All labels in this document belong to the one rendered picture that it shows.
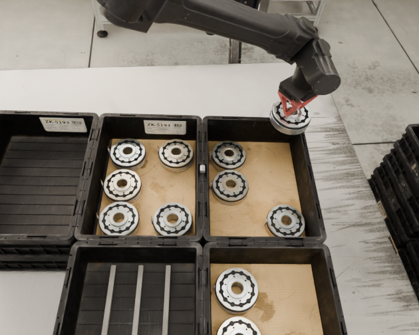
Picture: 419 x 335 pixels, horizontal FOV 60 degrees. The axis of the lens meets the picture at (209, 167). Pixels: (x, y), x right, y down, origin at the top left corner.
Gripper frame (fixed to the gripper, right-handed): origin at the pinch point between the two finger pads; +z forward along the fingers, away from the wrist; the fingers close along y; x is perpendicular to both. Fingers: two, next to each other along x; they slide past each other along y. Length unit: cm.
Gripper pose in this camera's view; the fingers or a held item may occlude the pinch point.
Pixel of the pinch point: (293, 109)
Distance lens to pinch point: 97.1
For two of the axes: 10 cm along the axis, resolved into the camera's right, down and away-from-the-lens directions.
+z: -0.7, 5.7, 8.2
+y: 7.8, -4.8, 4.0
